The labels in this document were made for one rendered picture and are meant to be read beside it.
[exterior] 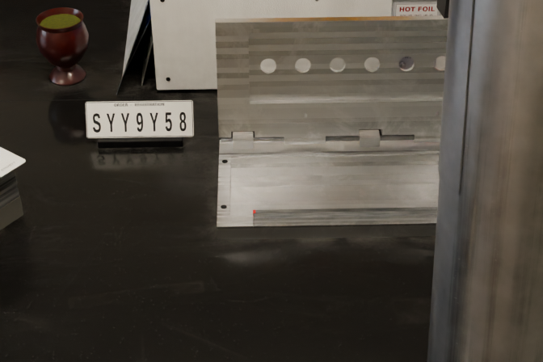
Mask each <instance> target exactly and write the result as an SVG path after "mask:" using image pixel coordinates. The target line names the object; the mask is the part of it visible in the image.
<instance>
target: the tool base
mask: <svg viewBox="0 0 543 362"><path fill-rule="evenodd" d="M414 139H415V135H387V136H380V133H379V130H359V136H336V137H326V144H309V145H285V144H284V137H253V132H233V138H222V139H221V140H220V148H219V169H218V194H217V240H241V239H288V238H379V237H426V236H436V219H437V215H432V216H385V217H291V218H253V210H274V209H322V208H416V207H438V195H439V182H440V175H439V170H438V166H439V154H440V143H439V142H414ZM222 160H227V161H228V162H227V163H223V162H222ZM222 205H226V206H227V208H224V209H223V208H221V206H222Z"/></svg>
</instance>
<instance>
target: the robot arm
mask: <svg viewBox="0 0 543 362"><path fill-rule="evenodd" d="M436 7H437V9H438V10H439V12H440V13H441V14H442V16H443V17H444V19H447V18H448V33H447V45H446V58H445V70H444V93H443V106H442V118H441V130H440V154H439V166H438V170H439V175H440V182H439V195H438V207H437V219H436V242H435V254H434V267H433V278H432V291H431V314H430V326H429V338H428V350H427V362H543V0H437V5H436Z"/></svg>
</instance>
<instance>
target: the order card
mask: <svg viewBox="0 0 543 362"><path fill-rule="evenodd" d="M86 136H87V138H128V137H193V136H194V123H193V101H192V100H163V101H109V102H86Z"/></svg>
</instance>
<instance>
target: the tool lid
mask: <svg viewBox="0 0 543 362"><path fill-rule="evenodd" d="M215 32H216V57H217V106H218V132H219V138H221V137H231V132H246V131H255V137H284V144H285V145H309V144H326V136H359V129H380V130H381V134H382V135H415V139H414V142H440V130H441V118H442V106H443V93H444V70H445V67H444V68H443V69H437V68H435V67H434V65H433V63H434V60H435V59H436V58H437V57H440V56H443V57H446V45H447V33H448V18H447V19H444V17H443V16H442V15H429V16H370V17H311V18H253V19H215ZM336 57H339V58H342V59H343V60H344V61H345V65H344V67H343V68H342V69H341V70H333V69H332V68H331V67H330V62H331V61H332V60H333V59H334V58H336ZM370 57H375V58H377V59H378V60H379V66H378V67H377V68H376V69H373V70H370V69H366V68H365V66H364V63H365V61H366V60H367V59H368V58H370ZM404 57H411V58H412V59H413V60H414V64H413V65H412V67H411V68H409V69H402V68H400V67H399V62H400V60H401V59H402V58H404ZM301 58H306V59H308V60H309V62H310V67H309V68H308V69H307V70H305V71H300V70H298V69H297V68H296V66H295V64H296V62H297V60H299V59H301ZM265 59H272V60H273V61H274V62H275V63H276V67H275V69H274V70H272V71H265V70H263V69H262V68H261V63H262V61H263V60H265Z"/></svg>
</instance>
